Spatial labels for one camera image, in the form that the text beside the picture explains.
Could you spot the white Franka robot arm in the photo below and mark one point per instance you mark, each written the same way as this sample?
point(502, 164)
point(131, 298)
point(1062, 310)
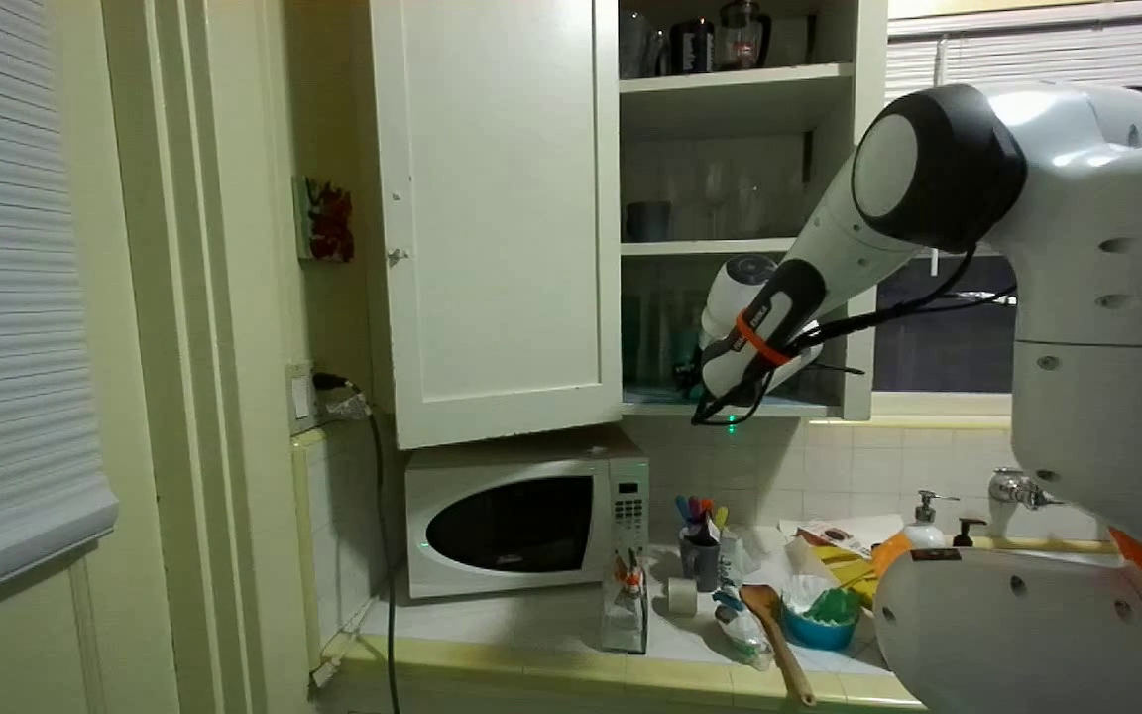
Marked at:
point(1099, 332)

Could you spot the blue-green plastic cup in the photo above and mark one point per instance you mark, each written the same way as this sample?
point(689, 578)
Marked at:
point(645, 344)

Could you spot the small white cup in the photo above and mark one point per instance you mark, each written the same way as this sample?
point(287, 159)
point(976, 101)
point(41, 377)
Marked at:
point(680, 598)

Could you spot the dark mug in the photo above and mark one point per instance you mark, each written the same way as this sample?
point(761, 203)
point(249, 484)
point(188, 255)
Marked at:
point(646, 218)

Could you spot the white microwave oven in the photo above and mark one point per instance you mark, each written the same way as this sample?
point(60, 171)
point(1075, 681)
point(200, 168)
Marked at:
point(518, 520)

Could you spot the white cabinet door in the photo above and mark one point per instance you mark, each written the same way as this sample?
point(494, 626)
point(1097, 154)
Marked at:
point(494, 201)

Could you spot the clear drinking glass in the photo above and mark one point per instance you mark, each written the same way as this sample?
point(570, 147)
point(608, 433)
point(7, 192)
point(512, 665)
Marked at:
point(752, 201)
point(699, 201)

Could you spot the pen holder with pens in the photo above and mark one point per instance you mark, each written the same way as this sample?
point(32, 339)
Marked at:
point(699, 556)

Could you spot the small bottle near microwave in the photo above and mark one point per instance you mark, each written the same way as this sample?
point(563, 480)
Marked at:
point(623, 602)

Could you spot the white and blue bottle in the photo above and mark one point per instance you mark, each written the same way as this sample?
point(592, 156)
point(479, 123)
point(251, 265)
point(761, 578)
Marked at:
point(734, 620)

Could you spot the dark glass jar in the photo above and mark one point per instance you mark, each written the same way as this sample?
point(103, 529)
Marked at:
point(640, 41)
point(697, 45)

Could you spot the yellow snack bag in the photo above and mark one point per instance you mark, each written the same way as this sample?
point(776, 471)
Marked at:
point(835, 556)

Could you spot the wooden spoon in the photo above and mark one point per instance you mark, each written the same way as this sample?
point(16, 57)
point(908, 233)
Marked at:
point(783, 647)

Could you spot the green sponge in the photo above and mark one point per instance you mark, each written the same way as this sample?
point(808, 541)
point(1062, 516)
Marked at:
point(835, 603)

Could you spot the dark glass pot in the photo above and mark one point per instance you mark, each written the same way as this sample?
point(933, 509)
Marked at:
point(742, 39)

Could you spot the blue bowl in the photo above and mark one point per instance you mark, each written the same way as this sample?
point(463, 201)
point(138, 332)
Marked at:
point(814, 638)

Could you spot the orange snack bag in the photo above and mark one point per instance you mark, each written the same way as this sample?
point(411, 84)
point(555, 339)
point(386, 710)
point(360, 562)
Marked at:
point(888, 556)

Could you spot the white pump bottle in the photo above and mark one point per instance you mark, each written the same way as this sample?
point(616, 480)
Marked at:
point(925, 524)

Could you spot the orange soap pump bottle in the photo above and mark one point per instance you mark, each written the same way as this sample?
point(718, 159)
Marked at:
point(968, 534)

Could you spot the chrome faucet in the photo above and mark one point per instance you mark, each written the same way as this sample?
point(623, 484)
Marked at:
point(1009, 488)

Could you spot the white window blind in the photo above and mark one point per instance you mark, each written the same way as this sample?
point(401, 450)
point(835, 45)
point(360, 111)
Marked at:
point(994, 60)
point(16, 265)

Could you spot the wall outlet with plug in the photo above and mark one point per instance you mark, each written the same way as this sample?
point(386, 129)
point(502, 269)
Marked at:
point(336, 398)

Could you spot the red wall decoration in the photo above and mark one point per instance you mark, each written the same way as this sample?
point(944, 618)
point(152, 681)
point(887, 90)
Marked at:
point(332, 218)

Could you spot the white wall cabinet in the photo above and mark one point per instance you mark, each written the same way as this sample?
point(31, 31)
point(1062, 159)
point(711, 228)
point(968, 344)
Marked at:
point(730, 81)

